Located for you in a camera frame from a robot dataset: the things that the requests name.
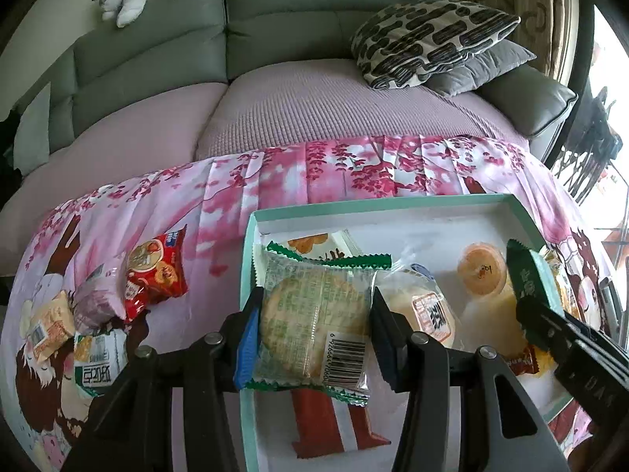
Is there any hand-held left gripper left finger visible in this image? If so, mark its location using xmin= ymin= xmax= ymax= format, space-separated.
xmin=59 ymin=288 xmax=266 ymax=472

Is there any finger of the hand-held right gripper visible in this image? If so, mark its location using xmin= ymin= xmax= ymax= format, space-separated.
xmin=516 ymin=299 xmax=590 ymax=371

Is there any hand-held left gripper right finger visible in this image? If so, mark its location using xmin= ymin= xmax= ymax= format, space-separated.
xmin=370 ymin=285 xmax=556 ymax=472

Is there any dark green snack packet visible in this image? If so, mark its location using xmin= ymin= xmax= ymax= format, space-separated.
xmin=506 ymin=238 xmax=566 ymax=342

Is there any clear bread packet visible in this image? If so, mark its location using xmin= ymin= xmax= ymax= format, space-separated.
xmin=376 ymin=260 xmax=460 ymax=350

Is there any green rice cracker packet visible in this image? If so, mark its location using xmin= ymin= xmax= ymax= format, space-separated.
xmin=246 ymin=240 xmax=393 ymax=406

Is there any orange jelly cup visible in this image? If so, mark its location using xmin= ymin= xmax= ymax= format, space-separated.
xmin=457 ymin=243 xmax=508 ymax=298

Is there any white box with teal rim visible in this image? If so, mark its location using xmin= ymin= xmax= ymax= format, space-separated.
xmin=239 ymin=194 xmax=590 ymax=472

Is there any red white snack packet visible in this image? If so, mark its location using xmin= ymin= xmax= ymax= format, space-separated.
xmin=291 ymin=387 xmax=391 ymax=459

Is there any beige packet with orange picture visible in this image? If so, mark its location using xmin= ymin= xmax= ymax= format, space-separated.
xmin=287 ymin=229 xmax=364 ymax=262

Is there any white green snack packet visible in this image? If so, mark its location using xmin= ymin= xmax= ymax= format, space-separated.
xmin=73 ymin=328 xmax=129 ymax=398

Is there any pink snack packet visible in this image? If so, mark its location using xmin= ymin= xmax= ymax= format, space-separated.
xmin=71 ymin=265 xmax=129 ymax=332

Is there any pink printed blanket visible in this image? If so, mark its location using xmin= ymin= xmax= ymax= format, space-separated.
xmin=0 ymin=135 xmax=615 ymax=472

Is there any black metal chair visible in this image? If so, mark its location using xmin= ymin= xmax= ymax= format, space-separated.
xmin=555 ymin=86 xmax=620 ymax=202

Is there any beige orange snack packet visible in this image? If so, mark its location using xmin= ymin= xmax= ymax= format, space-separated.
xmin=20 ymin=290 xmax=77 ymax=362

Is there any grey sofa with pink cover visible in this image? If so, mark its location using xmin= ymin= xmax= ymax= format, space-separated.
xmin=0 ymin=0 xmax=579 ymax=276

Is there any dark grey pillow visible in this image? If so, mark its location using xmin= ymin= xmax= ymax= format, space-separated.
xmin=425 ymin=39 xmax=537 ymax=98

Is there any light grey pillow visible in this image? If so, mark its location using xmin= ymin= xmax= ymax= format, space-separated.
xmin=14 ymin=83 xmax=52 ymax=178

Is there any beige patterned curtain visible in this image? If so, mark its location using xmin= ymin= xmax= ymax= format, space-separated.
xmin=437 ymin=0 xmax=581 ymax=84

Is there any black white patterned pillow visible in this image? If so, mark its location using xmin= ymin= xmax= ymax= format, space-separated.
xmin=350 ymin=0 xmax=522 ymax=90

